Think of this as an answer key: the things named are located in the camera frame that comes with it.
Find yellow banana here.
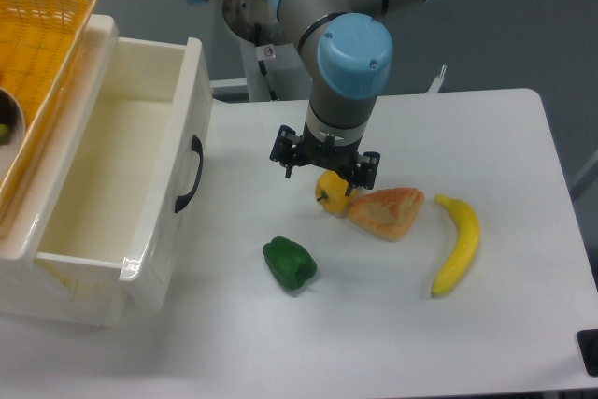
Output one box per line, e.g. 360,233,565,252
431,194,480,297

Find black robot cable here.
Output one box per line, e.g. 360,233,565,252
253,23,279,102

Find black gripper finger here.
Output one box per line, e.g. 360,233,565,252
339,151,380,195
269,125,305,179

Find grey bowl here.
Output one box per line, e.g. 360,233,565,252
1,89,25,167

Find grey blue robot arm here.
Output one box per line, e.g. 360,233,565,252
192,0,431,189

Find black object at table edge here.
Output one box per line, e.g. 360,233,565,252
577,329,598,378

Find orange bread pastry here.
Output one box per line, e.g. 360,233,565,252
348,188,425,242

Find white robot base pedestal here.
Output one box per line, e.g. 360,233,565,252
221,0,313,103

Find yellow bell pepper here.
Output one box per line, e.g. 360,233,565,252
315,170,358,215

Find black drawer handle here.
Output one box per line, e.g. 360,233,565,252
174,135,205,214

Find green item in bowl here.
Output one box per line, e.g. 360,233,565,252
0,124,10,145

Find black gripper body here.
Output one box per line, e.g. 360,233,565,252
299,124,362,174

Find white drawer cabinet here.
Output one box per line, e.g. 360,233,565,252
0,13,130,328

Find white plastic drawer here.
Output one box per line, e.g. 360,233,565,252
56,38,212,311

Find yellow woven basket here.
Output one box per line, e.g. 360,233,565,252
1,0,96,225

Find green bell pepper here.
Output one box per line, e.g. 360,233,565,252
263,236,318,291

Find white table bracket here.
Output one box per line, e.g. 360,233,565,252
426,64,448,94

